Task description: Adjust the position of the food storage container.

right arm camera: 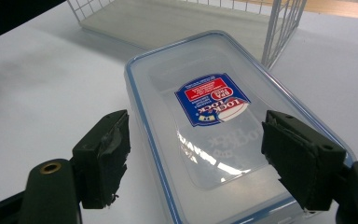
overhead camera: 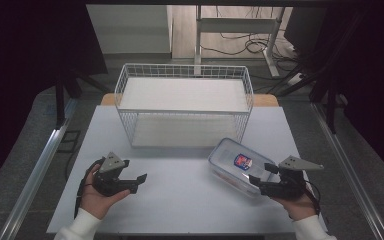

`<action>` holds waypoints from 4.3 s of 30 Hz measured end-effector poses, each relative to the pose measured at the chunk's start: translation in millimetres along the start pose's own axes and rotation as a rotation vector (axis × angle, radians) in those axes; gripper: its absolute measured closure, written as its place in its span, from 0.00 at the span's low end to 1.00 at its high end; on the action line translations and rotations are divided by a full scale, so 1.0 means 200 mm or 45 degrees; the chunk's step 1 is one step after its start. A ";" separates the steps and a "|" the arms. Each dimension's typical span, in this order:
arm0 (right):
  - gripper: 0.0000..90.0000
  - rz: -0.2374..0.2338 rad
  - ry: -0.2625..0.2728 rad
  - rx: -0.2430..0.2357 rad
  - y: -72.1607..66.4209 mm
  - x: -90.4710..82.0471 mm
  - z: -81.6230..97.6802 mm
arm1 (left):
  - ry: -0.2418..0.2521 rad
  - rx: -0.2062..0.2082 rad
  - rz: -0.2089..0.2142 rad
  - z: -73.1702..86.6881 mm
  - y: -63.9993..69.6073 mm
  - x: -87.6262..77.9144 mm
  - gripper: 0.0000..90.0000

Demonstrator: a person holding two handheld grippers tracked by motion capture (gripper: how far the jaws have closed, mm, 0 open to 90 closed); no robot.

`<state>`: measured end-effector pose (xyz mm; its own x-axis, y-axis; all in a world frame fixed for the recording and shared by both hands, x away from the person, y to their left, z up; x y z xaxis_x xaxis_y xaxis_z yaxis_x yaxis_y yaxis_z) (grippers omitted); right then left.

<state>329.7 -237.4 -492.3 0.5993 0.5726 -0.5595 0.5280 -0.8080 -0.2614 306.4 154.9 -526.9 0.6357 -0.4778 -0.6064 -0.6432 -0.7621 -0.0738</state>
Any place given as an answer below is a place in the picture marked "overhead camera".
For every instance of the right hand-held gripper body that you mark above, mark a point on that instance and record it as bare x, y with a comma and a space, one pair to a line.
290, 181

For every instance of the person's left hand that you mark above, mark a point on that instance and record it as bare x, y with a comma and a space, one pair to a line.
96, 200

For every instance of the black curtain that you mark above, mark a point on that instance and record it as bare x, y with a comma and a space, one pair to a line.
23, 83
376, 90

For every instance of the white cabinet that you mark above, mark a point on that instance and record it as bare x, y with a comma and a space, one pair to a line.
130, 30

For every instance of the black stand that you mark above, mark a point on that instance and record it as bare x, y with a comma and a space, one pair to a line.
63, 96
326, 83

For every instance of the clear plastic food container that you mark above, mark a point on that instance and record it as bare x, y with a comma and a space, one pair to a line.
236, 163

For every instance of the aluminium rail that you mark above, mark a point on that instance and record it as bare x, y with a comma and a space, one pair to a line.
350, 170
36, 170

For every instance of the white desk frame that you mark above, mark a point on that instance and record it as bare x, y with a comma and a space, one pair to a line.
236, 25

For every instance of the black floor bracket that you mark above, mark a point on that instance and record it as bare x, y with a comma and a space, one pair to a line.
69, 141

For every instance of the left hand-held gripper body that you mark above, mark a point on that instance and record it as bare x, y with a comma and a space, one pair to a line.
110, 173

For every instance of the person's right hand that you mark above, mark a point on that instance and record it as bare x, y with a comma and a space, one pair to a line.
296, 206

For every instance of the wooden table board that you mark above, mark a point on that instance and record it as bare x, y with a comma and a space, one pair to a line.
266, 100

